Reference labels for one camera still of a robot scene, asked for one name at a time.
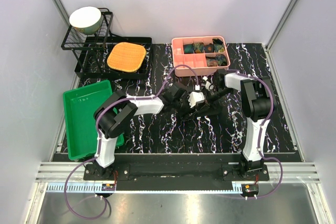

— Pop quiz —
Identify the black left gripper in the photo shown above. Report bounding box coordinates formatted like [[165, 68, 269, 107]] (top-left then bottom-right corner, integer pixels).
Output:
[[172, 93, 198, 122]]

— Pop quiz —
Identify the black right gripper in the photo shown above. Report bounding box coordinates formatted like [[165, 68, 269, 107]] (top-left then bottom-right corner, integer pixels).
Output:
[[196, 87, 232, 115]]

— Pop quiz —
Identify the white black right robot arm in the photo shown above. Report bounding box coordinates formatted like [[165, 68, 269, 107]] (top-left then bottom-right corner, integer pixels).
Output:
[[213, 69, 277, 180]]

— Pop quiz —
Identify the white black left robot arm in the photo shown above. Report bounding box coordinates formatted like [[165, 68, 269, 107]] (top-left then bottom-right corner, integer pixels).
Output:
[[94, 83, 200, 180]]

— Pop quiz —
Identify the rolled colourful large tie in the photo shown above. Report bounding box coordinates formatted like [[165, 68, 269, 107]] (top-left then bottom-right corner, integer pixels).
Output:
[[206, 54, 228, 67]]

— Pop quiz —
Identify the pink divided organizer box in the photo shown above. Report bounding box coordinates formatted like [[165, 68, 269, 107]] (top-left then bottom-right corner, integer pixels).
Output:
[[171, 36, 230, 77]]

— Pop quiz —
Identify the rolled orange dark tie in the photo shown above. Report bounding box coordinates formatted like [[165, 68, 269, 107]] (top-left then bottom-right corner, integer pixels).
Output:
[[204, 44, 214, 53]]

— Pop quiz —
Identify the rolled black green tie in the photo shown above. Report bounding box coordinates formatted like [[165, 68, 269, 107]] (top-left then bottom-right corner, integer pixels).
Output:
[[212, 38, 226, 52]]

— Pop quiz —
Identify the rolled green patterned tie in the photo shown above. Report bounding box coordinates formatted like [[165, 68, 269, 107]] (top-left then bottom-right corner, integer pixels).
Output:
[[193, 42, 205, 54]]

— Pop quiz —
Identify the rolled dark teal tie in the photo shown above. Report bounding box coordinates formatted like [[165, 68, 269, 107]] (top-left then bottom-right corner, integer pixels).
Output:
[[183, 44, 194, 54]]

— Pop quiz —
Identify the orange woven square mat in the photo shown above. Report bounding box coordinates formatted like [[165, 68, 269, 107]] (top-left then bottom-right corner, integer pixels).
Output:
[[107, 42, 146, 73]]

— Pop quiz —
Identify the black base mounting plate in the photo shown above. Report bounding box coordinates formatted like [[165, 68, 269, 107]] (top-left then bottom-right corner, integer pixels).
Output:
[[83, 153, 270, 182]]

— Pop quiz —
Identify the green plastic tray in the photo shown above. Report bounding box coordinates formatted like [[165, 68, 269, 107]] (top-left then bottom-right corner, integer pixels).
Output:
[[63, 80, 112, 161]]

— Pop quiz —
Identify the white green ceramic bowl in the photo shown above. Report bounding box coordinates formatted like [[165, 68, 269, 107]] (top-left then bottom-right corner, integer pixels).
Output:
[[69, 6, 103, 35]]

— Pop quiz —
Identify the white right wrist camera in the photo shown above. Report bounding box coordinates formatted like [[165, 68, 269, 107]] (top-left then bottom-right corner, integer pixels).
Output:
[[202, 76, 214, 91]]

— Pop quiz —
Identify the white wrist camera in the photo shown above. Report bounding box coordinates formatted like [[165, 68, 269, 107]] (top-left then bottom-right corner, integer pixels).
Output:
[[202, 76, 214, 91], [188, 91, 205, 108]]

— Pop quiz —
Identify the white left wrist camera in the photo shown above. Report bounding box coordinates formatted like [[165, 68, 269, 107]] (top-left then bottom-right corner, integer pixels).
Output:
[[188, 91, 205, 108]]

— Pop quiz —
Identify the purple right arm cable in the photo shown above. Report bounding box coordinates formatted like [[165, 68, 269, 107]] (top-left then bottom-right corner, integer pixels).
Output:
[[217, 69, 284, 199]]

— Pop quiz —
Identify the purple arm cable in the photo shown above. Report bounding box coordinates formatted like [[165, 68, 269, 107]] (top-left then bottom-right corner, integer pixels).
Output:
[[217, 69, 284, 199], [63, 64, 201, 220]]

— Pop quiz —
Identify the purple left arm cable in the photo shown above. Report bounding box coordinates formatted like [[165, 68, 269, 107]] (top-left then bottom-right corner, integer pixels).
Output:
[[63, 64, 201, 220]]

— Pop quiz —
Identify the black wire dish rack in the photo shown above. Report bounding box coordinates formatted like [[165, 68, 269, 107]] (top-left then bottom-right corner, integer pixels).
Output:
[[61, 8, 153, 80]]

